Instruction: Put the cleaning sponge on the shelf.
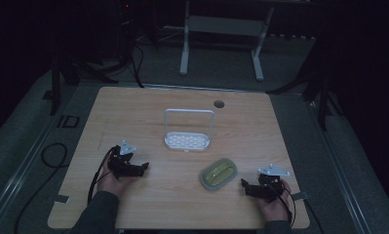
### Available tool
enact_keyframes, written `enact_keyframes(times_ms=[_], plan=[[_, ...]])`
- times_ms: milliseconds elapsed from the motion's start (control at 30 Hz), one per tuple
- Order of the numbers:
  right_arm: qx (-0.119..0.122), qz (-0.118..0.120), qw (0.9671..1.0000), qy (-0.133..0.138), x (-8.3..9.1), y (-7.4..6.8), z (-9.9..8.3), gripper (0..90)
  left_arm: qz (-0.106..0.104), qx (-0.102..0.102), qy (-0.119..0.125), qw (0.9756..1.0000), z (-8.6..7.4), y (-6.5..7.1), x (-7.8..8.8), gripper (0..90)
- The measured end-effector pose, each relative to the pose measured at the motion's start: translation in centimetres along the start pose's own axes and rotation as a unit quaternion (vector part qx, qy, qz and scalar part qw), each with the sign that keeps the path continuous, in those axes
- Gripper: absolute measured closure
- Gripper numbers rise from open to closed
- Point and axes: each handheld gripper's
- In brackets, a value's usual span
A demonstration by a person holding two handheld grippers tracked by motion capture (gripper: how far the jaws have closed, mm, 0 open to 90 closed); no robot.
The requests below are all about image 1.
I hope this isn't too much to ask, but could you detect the person's right hand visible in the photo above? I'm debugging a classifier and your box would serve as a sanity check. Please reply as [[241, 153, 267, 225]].
[[257, 179, 294, 223]]

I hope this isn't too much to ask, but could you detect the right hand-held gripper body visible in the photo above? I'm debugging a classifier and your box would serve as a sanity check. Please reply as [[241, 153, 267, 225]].
[[249, 163, 292, 203]]

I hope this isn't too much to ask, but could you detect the white rack with handle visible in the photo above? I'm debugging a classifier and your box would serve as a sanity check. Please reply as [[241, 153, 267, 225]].
[[163, 108, 215, 153]]

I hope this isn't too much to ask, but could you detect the black stand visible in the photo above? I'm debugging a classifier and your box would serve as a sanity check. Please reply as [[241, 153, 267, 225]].
[[265, 38, 346, 133], [49, 48, 132, 117]]

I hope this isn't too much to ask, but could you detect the black floor cable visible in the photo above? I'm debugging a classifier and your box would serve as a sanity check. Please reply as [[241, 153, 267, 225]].
[[14, 141, 69, 234]]

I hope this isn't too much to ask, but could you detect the green soap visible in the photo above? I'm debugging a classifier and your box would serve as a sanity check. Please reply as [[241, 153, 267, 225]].
[[199, 157, 239, 192]]

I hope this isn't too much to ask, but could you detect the person's left hand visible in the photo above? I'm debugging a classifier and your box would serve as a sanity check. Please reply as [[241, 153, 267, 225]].
[[97, 153, 136, 199]]

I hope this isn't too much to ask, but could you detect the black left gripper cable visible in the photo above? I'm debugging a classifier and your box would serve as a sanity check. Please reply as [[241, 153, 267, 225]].
[[87, 146, 118, 207]]

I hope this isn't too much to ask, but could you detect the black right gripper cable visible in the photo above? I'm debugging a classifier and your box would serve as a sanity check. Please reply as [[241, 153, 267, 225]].
[[271, 181, 297, 228]]

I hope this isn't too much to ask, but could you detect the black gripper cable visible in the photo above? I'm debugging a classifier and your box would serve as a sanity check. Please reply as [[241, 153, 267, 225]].
[[87, 146, 118, 207], [271, 181, 297, 228]]

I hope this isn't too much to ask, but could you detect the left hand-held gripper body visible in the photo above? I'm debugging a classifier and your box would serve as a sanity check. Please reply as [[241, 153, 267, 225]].
[[107, 139, 142, 180]]

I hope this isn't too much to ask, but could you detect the white metal desk frame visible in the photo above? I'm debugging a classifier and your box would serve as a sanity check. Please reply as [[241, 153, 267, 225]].
[[178, 0, 276, 82]]

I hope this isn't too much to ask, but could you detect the black hanging cable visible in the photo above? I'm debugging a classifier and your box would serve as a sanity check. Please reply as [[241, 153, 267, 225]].
[[127, 42, 146, 90]]

